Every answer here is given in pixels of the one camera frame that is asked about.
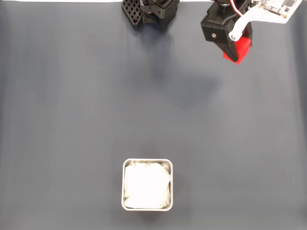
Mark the red cube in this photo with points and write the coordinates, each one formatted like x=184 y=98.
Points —
x=243 y=48

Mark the square metal box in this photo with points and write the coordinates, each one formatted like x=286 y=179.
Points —
x=146 y=160

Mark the white tissue paper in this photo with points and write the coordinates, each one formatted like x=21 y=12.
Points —
x=146 y=187

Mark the dark grey table mat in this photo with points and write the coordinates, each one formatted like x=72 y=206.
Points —
x=72 y=95

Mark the camera board on white mount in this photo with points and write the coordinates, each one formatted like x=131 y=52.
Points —
x=275 y=7

